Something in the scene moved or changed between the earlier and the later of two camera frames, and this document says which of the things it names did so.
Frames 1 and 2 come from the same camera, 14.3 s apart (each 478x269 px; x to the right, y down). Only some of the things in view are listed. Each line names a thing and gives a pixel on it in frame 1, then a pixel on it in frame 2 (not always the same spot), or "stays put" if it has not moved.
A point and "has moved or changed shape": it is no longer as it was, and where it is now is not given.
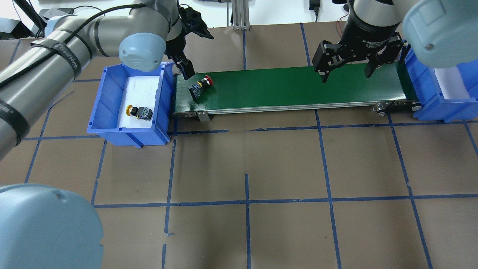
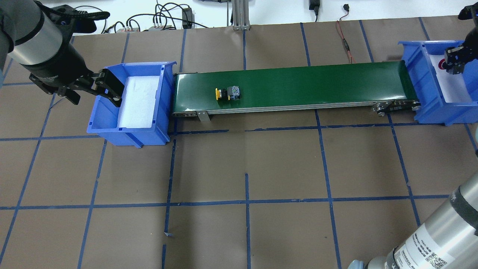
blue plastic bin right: [132, 108] stays put
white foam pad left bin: [139, 92] stays put
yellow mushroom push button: [140, 113] -> [233, 93]
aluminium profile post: [241, 15] stays put
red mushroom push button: [198, 90] has moved or changed shape
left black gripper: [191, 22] -> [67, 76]
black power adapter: [314, 5] stays put
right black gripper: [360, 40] -> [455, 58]
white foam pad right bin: [452, 83] stays put
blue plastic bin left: [450, 94] stays put
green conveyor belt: [392, 88] stays put
